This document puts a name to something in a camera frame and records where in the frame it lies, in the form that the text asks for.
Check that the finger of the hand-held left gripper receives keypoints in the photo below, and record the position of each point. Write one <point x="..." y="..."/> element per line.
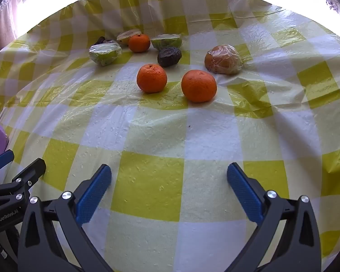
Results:
<point x="31" y="172"/>
<point x="1" y="160"/>

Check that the yellow checked plastic tablecloth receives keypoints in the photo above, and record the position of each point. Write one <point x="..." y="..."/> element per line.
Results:
<point x="158" y="136"/>

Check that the wrapped brown round fruit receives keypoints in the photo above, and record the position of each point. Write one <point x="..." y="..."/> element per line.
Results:
<point x="223" y="59"/>

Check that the wrapped yellow pear half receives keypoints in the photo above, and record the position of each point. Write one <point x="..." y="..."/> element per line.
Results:
<point x="125" y="37"/>

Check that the dark wrinkled passion fruit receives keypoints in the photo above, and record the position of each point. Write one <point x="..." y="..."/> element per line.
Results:
<point x="100" y="40"/>
<point x="169" y="56"/>

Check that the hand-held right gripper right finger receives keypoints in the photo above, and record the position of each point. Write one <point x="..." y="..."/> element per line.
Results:
<point x="243" y="195"/>

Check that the wrapped green fruit half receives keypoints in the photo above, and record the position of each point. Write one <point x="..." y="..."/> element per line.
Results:
<point x="104" y="53"/>
<point x="167" y="42"/>

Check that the brown curtain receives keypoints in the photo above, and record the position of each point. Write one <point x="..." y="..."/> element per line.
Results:
<point x="0" y="28"/>

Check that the orange tangerine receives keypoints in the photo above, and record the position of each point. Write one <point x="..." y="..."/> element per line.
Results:
<point x="139" y="43"/>
<point x="152" y="78"/>
<point x="199" y="85"/>

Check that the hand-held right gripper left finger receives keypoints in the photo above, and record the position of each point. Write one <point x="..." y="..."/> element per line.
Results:
<point x="93" y="195"/>

